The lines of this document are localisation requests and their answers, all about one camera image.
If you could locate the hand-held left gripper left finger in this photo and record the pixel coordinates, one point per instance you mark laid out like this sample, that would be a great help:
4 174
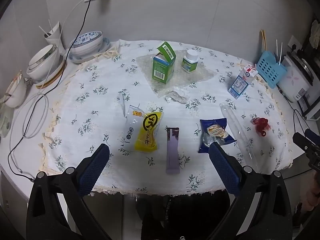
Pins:
95 170

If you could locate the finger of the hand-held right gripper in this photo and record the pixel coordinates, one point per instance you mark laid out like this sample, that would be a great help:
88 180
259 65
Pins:
302 141
311 134

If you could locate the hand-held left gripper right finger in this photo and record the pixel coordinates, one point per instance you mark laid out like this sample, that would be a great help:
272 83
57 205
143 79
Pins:
225 170

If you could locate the blue snack wrapper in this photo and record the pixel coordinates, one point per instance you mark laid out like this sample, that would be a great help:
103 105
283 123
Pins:
220 127

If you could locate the red mesh net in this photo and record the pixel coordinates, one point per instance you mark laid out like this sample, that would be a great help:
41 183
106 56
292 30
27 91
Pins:
261 126

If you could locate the clear plastic tube wrapper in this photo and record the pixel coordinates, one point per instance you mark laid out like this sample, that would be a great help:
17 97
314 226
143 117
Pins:
236 127

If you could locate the purple sachet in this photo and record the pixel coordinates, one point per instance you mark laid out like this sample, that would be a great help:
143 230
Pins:
173 152

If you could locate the white snack wrapper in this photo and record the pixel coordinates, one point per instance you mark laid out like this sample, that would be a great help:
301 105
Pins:
131 127

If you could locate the yellow snack wrapper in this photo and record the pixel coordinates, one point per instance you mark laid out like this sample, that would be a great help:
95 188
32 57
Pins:
148 130

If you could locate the blue white milk carton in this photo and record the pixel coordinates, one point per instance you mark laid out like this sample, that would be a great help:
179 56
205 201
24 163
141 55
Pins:
241 82

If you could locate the white tissue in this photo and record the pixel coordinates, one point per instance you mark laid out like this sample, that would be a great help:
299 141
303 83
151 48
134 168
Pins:
178 95

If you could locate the clear bubble wrap sheet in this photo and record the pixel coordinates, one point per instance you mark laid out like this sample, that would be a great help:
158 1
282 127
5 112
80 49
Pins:
200 72

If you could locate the white pill bottle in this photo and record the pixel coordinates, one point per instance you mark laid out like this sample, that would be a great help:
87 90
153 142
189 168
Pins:
190 62

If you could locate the green cardboard box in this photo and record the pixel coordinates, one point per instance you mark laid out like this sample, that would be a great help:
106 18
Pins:
162 67

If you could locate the person's right hand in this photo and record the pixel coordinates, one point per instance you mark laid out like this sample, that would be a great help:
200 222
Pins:
313 192

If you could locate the white toaster oven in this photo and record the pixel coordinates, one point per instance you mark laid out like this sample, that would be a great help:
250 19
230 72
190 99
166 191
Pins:
311 107

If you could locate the white rice cooker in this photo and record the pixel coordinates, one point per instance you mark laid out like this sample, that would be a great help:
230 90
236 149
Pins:
296 80

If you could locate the white floral tablecloth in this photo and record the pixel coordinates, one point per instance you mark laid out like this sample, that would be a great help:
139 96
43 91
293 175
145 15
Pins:
87 105

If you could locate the blue plastic basket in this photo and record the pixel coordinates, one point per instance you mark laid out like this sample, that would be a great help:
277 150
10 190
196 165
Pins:
271 71

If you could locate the white straw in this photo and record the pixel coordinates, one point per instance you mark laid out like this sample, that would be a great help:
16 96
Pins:
281 52
277 47
50 25
43 30

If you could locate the cream crocheted cloth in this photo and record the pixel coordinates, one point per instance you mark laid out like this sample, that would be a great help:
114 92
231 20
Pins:
314 36

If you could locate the wooden plate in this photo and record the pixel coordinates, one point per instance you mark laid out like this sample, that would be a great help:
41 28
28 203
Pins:
55 78

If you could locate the green floral plate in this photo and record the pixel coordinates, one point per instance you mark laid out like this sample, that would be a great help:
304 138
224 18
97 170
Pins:
5 122

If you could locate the wooden chopstick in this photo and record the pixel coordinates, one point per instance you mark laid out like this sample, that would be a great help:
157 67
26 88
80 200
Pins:
262 40

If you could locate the plain white bowl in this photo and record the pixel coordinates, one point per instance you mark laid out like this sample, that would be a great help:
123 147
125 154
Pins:
46 73

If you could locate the white mug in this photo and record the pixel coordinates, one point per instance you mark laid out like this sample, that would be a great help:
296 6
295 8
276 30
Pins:
16 92

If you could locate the blue patterned bowl on plate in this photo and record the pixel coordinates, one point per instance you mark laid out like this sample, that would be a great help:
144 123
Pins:
100 51

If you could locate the white paper cup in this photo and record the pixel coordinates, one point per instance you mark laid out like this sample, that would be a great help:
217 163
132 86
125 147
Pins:
55 38

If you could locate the wall socket with black plug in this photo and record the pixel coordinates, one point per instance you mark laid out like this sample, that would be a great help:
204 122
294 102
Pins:
296 42

